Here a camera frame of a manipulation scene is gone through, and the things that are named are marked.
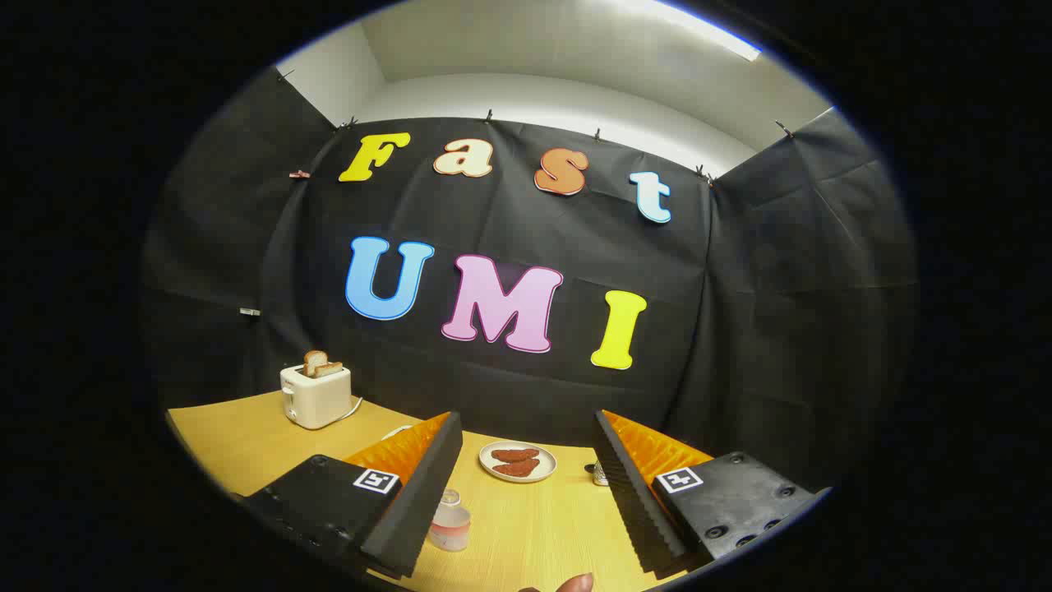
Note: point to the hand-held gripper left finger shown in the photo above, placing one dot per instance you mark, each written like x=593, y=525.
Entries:
x=423, y=501

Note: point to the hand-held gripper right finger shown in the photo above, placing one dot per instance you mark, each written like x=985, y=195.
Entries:
x=637, y=501

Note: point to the clear juice bottle pink label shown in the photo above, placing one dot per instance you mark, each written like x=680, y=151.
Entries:
x=450, y=528

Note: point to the red meat patty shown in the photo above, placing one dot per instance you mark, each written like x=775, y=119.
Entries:
x=514, y=455
x=516, y=469

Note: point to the white round plate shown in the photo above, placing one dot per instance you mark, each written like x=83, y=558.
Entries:
x=542, y=473

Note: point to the wooden table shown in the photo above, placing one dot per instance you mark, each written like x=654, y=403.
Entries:
x=534, y=526

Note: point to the black backdrop cloth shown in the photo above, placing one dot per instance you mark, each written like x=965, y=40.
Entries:
x=509, y=395

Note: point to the cream toaster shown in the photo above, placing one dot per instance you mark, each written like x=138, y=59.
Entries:
x=316, y=403

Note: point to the toast slice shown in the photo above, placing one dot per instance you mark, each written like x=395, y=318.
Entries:
x=329, y=369
x=314, y=360

